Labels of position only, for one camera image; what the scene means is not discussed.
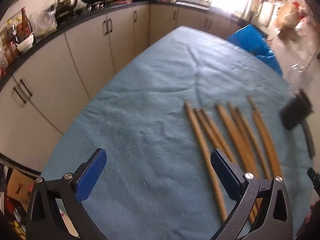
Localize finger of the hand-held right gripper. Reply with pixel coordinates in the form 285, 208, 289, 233
307, 167, 320, 199

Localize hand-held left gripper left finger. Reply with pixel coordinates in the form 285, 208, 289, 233
26, 148, 108, 240

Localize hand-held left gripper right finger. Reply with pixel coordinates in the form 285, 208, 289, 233
210, 149, 294, 240

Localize bunch of wooden chopsticks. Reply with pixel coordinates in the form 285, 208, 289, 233
184, 95, 284, 225

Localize dark grey chopstick holder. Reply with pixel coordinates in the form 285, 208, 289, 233
279, 89, 315, 131

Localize black phone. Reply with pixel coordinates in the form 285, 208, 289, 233
301, 120, 316, 159

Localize cardboard box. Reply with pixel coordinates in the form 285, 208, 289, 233
6, 169, 34, 204

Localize blue table cloth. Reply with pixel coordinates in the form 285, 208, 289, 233
40, 25, 313, 240

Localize clear glass mug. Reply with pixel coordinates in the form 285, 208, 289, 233
287, 64, 314, 92

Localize cream lower kitchen cabinets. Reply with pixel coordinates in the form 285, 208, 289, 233
0, 4, 240, 178

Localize blue plastic bag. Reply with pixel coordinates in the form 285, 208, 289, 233
226, 24, 283, 75

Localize white bowl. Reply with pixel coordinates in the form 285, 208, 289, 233
16, 32, 34, 53

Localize pile of food packets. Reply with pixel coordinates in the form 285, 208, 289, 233
0, 17, 20, 78

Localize black kitchen countertop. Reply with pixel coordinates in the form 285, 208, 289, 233
0, 0, 240, 85

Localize clear plastic food bag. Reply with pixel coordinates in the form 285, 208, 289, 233
30, 10, 58, 38

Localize bunch of hanging plastic bags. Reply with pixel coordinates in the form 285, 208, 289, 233
272, 1, 320, 43

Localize brown glass bottle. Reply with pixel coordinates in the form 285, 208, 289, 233
19, 7, 32, 42

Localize steel pot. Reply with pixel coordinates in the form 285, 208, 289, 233
55, 0, 79, 15

